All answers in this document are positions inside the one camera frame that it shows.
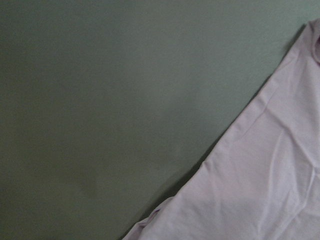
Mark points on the pink Snoopy t-shirt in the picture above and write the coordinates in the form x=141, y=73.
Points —
x=261, y=181

